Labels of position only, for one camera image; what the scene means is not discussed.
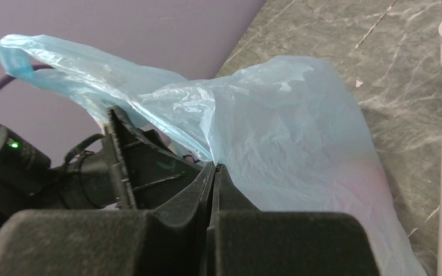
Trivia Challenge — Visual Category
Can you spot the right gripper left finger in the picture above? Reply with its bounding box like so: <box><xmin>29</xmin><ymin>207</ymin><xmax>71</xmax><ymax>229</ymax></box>
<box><xmin>0</xmin><ymin>164</ymin><xmax>215</xmax><ymax>275</ymax></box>

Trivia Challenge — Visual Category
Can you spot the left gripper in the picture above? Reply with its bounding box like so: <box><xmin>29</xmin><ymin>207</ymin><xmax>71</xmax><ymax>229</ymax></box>
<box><xmin>102</xmin><ymin>106</ymin><xmax>202</xmax><ymax>209</ymax></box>

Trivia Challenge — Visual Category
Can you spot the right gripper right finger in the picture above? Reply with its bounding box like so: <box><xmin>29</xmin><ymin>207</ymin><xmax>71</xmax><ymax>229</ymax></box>
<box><xmin>205</xmin><ymin>165</ymin><xmax>380</xmax><ymax>275</ymax></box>

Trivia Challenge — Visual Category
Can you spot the blue plastic bag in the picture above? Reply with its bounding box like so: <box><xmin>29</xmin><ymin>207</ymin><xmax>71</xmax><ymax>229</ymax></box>
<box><xmin>0</xmin><ymin>34</ymin><xmax>425</xmax><ymax>275</ymax></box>

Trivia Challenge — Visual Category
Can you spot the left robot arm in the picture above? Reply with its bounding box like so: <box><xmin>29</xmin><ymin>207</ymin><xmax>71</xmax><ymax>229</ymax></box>
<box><xmin>0</xmin><ymin>106</ymin><xmax>201</xmax><ymax>226</ymax></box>

